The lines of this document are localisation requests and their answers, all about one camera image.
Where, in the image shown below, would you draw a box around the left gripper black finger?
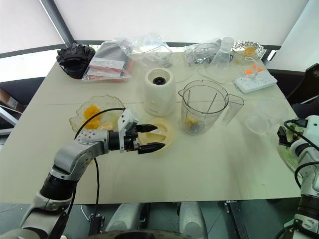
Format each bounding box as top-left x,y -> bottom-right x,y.
137,142 -> 166,155
136,123 -> 159,134

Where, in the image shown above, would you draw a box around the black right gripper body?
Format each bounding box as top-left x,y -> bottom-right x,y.
278,126 -> 291,146

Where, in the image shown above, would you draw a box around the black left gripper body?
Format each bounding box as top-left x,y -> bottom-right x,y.
123,123 -> 143,153

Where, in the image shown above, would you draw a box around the cream blender jar lid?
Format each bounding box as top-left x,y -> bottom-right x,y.
138,118 -> 176,159

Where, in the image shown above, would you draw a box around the clear blender jar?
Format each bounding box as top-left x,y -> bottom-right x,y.
177,79 -> 245,136

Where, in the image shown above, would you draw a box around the white blender base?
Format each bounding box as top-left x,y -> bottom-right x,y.
143,67 -> 177,117

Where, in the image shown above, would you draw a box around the clear plastic cup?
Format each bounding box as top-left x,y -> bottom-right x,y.
244,98 -> 290,136

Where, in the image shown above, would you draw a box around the green cloth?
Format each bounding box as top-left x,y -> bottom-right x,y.
276,144 -> 300,172

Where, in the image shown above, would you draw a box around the black fabric bag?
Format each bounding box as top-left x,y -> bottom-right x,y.
291,97 -> 319,118

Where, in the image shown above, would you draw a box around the clear glass fruit bowl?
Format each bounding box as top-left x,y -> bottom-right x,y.
69,95 -> 127,132

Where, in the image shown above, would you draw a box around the white power strip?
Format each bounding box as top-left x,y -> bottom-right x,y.
234,72 -> 278,94

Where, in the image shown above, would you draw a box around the black chair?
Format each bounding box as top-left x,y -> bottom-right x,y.
286,63 -> 319,105

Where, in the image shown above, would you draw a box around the clear zip bag red stripes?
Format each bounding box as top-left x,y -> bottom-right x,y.
82,56 -> 132,83

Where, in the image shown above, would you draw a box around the clear square plastic container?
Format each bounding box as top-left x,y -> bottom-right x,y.
141,41 -> 174,68

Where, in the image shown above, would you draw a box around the grey rounded robot leg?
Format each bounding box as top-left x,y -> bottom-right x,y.
178,201 -> 207,239
104,203 -> 143,234

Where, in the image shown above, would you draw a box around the grey zip bag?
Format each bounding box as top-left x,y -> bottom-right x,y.
95,40 -> 137,72

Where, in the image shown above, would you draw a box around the clear crumpled plastic bag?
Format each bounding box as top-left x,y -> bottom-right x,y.
114,32 -> 167,58

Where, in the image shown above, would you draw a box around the dark metal table leg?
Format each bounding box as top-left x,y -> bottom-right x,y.
223,199 -> 252,239
88,213 -> 105,236

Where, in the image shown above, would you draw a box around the dark rounded robot torso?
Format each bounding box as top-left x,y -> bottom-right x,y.
87,230 -> 180,239

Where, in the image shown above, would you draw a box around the silver foil bowl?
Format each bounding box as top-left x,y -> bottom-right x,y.
231,41 -> 267,59

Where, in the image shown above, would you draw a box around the black crumpled plastic bag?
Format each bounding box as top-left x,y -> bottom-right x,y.
56,43 -> 96,80

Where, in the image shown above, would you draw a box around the clear plastic funnel bottle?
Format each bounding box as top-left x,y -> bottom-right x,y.
211,36 -> 235,67

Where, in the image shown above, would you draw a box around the brown cardboard box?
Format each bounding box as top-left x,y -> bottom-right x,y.
0,88 -> 25,112

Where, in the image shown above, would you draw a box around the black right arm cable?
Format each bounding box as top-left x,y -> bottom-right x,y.
284,119 -> 319,192

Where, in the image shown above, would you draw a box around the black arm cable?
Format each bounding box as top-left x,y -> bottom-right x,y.
74,107 -> 127,225
284,119 -> 319,192

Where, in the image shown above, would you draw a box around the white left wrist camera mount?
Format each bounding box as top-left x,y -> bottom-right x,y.
117,108 -> 139,153

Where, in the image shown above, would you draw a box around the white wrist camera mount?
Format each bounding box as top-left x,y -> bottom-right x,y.
117,108 -> 139,153
304,115 -> 319,142

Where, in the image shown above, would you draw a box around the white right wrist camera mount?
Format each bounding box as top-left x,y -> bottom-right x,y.
304,115 -> 319,142

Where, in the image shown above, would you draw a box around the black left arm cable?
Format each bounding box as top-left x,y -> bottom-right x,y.
74,107 -> 127,225

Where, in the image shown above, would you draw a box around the thin white cable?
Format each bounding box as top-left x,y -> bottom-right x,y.
244,56 -> 261,80

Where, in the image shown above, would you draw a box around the clear bag with cables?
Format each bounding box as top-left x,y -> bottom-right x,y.
183,38 -> 222,67

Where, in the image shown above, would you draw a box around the grey metal frame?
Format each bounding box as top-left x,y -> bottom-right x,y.
0,104 -> 22,136

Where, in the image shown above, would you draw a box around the dark window frame post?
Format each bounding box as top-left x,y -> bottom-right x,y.
39,0 -> 75,48

